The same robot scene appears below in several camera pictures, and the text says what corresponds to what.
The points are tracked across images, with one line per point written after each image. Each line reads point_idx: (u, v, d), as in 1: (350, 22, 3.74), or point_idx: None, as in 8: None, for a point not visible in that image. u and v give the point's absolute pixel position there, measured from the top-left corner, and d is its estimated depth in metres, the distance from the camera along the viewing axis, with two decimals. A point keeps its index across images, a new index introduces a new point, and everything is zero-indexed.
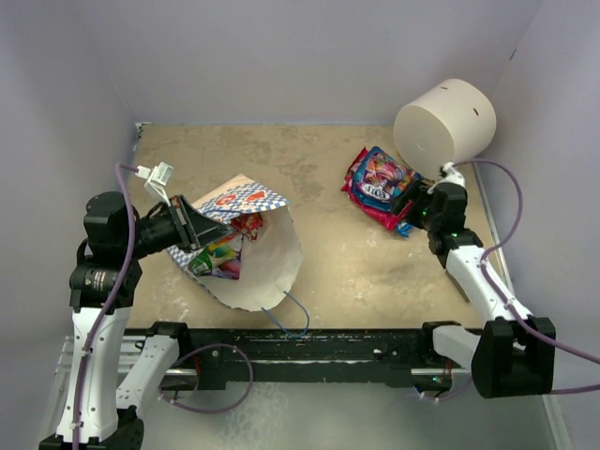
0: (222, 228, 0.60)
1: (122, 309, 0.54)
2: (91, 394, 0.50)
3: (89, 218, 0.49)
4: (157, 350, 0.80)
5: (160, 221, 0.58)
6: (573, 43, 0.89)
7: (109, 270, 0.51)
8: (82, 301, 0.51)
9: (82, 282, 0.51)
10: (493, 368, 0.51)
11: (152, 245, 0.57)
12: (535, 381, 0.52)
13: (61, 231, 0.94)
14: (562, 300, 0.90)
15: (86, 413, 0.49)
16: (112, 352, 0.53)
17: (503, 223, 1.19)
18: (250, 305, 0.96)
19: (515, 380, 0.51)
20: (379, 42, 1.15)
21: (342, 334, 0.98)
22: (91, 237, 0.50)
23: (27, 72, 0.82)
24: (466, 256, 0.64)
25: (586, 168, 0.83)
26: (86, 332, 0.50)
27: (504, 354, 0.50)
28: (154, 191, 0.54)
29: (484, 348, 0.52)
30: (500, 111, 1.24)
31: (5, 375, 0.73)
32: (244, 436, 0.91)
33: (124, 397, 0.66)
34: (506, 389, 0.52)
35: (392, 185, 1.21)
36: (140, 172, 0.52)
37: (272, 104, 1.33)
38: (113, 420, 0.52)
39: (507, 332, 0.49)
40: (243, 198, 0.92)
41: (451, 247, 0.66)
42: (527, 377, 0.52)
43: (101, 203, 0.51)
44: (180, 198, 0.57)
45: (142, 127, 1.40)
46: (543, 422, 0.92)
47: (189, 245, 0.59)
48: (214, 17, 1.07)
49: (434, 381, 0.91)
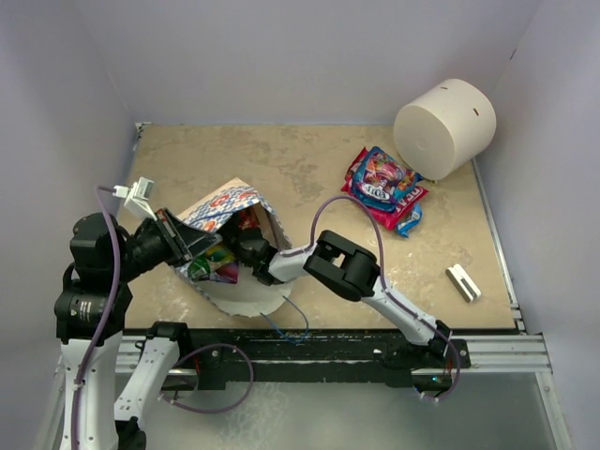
0: (210, 237, 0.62)
1: (113, 337, 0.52)
2: (88, 424, 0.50)
3: (78, 241, 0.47)
4: (157, 354, 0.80)
5: (148, 238, 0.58)
6: (573, 43, 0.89)
7: (95, 298, 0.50)
8: (69, 331, 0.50)
9: (68, 314, 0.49)
10: (333, 280, 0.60)
11: (142, 262, 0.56)
12: (357, 254, 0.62)
13: (61, 232, 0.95)
14: (564, 300, 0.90)
15: (85, 442, 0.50)
16: (104, 381, 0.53)
17: (503, 223, 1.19)
18: (248, 311, 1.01)
19: (352, 273, 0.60)
20: (379, 41, 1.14)
21: (342, 334, 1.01)
22: (78, 262, 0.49)
23: (28, 74, 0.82)
24: (275, 262, 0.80)
25: (587, 168, 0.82)
26: (79, 364, 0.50)
27: (326, 268, 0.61)
28: (137, 206, 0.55)
29: (325, 284, 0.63)
30: (500, 111, 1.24)
31: (4, 377, 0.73)
32: (244, 436, 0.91)
33: (124, 408, 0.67)
34: (359, 279, 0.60)
35: (392, 185, 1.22)
36: (117, 190, 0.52)
37: (272, 104, 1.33)
38: (112, 444, 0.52)
39: (311, 258, 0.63)
40: (235, 196, 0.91)
41: (269, 267, 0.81)
42: (352, 260, 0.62)
43: (89, 226, 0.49)
44: (165, 211, 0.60)
45: (142, 127, 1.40)
46: (543, 421, 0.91)
47: (184, 255, 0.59)
48: (213, 16, 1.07)
49: (434, 381, 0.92)
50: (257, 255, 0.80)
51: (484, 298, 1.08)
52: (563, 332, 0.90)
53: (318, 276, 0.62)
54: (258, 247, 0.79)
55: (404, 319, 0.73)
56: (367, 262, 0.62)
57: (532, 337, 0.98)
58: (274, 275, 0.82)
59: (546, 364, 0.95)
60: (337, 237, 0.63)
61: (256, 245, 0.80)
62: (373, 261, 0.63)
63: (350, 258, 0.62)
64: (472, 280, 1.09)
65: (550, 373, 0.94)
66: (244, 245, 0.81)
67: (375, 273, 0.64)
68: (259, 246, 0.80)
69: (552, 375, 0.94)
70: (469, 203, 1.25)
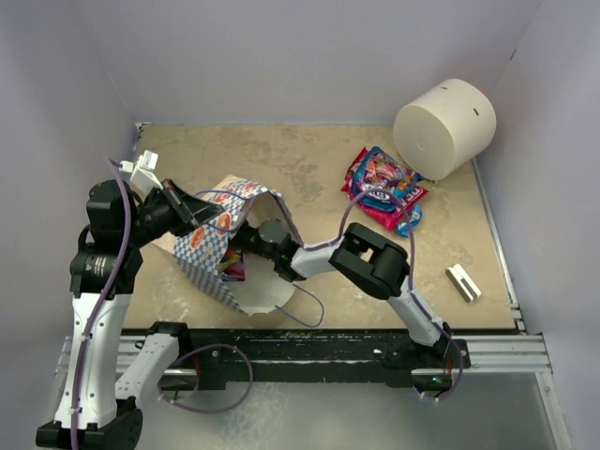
0: (214, 207, 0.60)
1: (122, 295, 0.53)
2: (91, 380, 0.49)
3: (92, 203, 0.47)
4: (157, 347, 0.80)
5: (156, 207, 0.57)
6: (573, 43, 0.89)
7: (109, 256, 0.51)
8: (82, 285, 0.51)
9: (83, 268, 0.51)
10: (361, 275, 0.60)
11: (153, 231, 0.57)
12: (387, 250, 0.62)
13: (61, 232, 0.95)
14: (564, 300, 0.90)
15: (85, 399, 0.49)
16: (112, 339, 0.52)
17: (503, 223, 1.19)
18: (264, 306, 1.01)
19: (382, 268, 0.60)
20: (379, 42, 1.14)
21: (342, 334, 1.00)
22: (93, 224, 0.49)
23: (28, 75, 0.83)
24: (298, 256, 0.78)
25: (587, 168, 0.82)
26: (87, 317, 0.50)
27: (355, 262, 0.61)
28: (144, 178, 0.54)
29: (351, 279, 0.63)
30: (500, 111, 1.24)
31: (3, 377, 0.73)
32: (244, 436, 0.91)
33: (122, 388, 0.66)
34: (387, 276, 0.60)
35: (392, 185, 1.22)
36: (125, 165, 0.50)
37: (272, 104, 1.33)
38: (112, 408, 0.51)
39: (338, 251, 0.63)
40: (241, 189, 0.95)
41: (292, 262, 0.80)
42: (382, 256, 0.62)
43: (104, 188, 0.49)
44: (170, 180, 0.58)
45: (142, 127, 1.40)
46: (543, 421, 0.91)
47: (190, 221, 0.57)
48: (213, 17, 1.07)
49: (434, 381, 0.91)
50: (278, 248, 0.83)
51: (484, 298, 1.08)
52: (563, 332, 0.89)
53: (345, 271, 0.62)
54: (279, 240, 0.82)
55: (422, 321, 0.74)
56: (396, 258, 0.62)
57: (532, 337, 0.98)
58: (296, 271, 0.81)
59: (546, 364, 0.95)
60: (367, 232, 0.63)
61: (277, 237, 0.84)
62: (401, 257, 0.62)
63: (381, 254, 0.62)
64: (472, 280, 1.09)
65: (550, 373, 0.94)
66: (266, 237, 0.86)
67: (402, 271, 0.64)
68: (280, 238, 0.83)
69: (552, 375, 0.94)
70: (469, 203, 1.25)
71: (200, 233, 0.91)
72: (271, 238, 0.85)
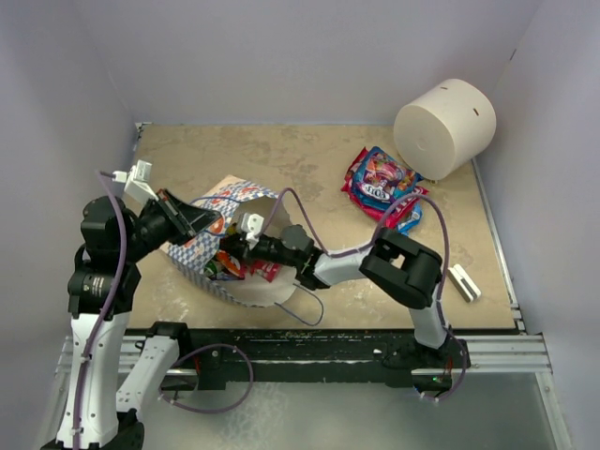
0: (211, 214, 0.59)
1: (121, 314, 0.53)
2: (91, 399, 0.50)
3: (86, 224, 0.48)
4: (157, 351, 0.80)
5: (152, 218, 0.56)
6: (573, 43, 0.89)
7: (107, 275, 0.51)
8: (81, 307, 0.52)
9: (81, 289, 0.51)
10: (396, 284, 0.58)
11: (149, 242, 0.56)
12: (421, 256, 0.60)
13: (61, 232, 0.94)
14: (564, 299, 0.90)
15: (86, 419, 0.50)
16: (111, 359, 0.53)
17: (503, 223, 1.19)
18: (264, 301, 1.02)
19: (415, 276, 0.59)
20: (380, 41, 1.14)
21: (342, 334, 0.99)
22: (88, 244, 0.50)
23: (28, 74, 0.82)
24: (322, 263, 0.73)
25: (587, 167, 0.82)
26: (86, 337, 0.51)
27: (389, 269, 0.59)
28: (138, 189, 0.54)
29: (382, 287, 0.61)
30: (500, 111, 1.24)
31: (3, 378, 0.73)
32: (244, 436, 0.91)
33: (124, 399, 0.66)
34: (421, 282, 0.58)
35: (392, 185, 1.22)
36: (116, 175, 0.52)
37: (272, 104, 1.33)
38: (113, 425, 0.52)
39: (371, 259, 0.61)
40: (238, 192, 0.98)
41: (315, 271, 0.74)
42: (417, 262, 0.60)
43: (98, 208, 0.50)
44: (165, 190, 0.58)
45: (142, 127, 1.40)
46: (543, 421, 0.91)
47: (187, 232, 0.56)
48: (213, 16, 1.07)
49: (434, 381, 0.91)
50: (300, 255, 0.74)
51: (484, 298, 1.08)
52: (564, 332, 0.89)
53: (378, 279, 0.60)
54: (303, 247, 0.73)
55: (434, 323, 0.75)
56: (430, 263, 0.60)
57: (532, 337, 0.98)
58: (320, 278, 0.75)
59: (546, 364, 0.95)
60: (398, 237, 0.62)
61: (300, 244, 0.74)
62: (435, 262, 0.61)
63: (414, 261, 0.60)
64: (472, 280, 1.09)
65: (550, 372, 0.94)
66: (288, 244, 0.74)
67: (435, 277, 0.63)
68: (303, 245, 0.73)
69: (552, 375, 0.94)
70: (469, 203, 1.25)
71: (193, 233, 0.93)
72: (292, 246, 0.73)
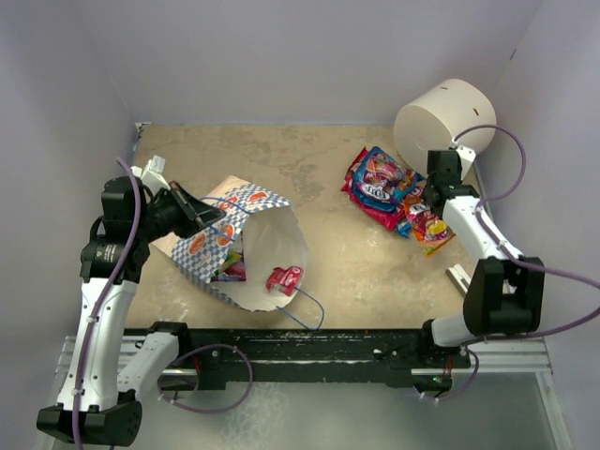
0: (216, 211, 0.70)
1: (130, 282, 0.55)
2: (95, 362, 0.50)
3: (107, 195, 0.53)
4: (157, 344, 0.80)
5: (165, 206, 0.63)
6: (574, 42, 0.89)
7: (118, 244, 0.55)
8: (92, 271, 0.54)
9: (94, 255, 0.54)
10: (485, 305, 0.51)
11: (161, 226, 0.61)
12: (524, 315, 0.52)
13: (62, 232, 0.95)
14: (564, 299, 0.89)
15: (88, 382, 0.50)
16: (116, 324, 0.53)
17: (503, 223, 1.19)
18: (266, 305, 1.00)
19: (503, 316, 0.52)
20: (379, 40, 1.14)
21: (342, 334, 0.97)
22: (106, 214, 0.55)
23: (27, 73, 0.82)
24: (459, 203, 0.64)
25: (588, 166, 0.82)
26: (95, 300, 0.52)
27: (496, 292, 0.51)
28: (153, 179, 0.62)
29: (474, 280, 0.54)
30: (501, 111, 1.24)
31: (3, 378, 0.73)
32: (244, 436, 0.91)
33: (123, 382, 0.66)
34: (495, 325, 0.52)
35: (392, 185, 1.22)
36: (134, 169, 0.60)
37: (271, 104, 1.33)
38: (113, 393, 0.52)
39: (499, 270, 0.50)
40: (246, 199, 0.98)
41: (446, 196, 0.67)
42: (516, 314, 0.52)
43: (116, 184, 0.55)
44: (178, 183, 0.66)
45: (142, 127, 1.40)
46: (543, 421, 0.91)
47: (195, 219, 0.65)
48: (213, 16, 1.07)
49: (434, 381, 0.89)
50: (436, 163, 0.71)
51: None
52: (564, 331, 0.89)
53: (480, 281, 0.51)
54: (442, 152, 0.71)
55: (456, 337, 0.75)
56: (524, 323, 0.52)
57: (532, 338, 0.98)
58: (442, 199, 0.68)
59: (546, 364, 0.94)
60: (534, 285, 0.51)
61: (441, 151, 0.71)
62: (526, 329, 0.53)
63: (517, 310, 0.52)
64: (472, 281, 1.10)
65: (550, 372, 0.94)
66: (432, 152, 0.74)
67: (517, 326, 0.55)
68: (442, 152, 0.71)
69: (552, 375, 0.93)
70: None
71: (200, 240, 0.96)
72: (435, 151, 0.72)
